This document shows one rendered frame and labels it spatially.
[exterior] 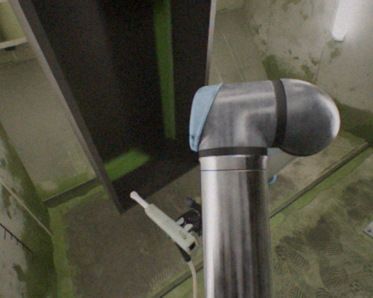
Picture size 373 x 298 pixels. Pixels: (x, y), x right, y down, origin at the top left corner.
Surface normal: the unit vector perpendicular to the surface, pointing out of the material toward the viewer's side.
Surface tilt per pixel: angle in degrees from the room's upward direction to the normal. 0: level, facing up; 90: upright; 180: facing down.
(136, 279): 0
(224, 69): 57
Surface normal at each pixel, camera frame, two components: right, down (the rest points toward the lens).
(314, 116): 0.32, 0.18
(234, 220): -0.25, -0.11
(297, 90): 0.06, -0.43
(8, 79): 0.37, -0.03
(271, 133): -0.10, 0.63
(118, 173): 0.00, -0.68
